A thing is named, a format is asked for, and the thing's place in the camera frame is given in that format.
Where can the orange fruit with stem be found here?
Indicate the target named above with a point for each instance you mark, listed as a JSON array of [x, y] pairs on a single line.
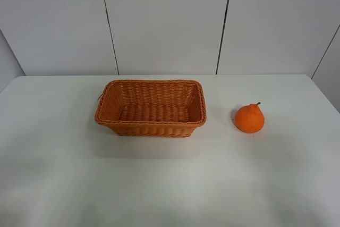
[[249, 118]]

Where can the orange woven wicker basket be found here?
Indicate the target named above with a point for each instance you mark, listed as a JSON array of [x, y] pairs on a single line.
[[152, 108]]

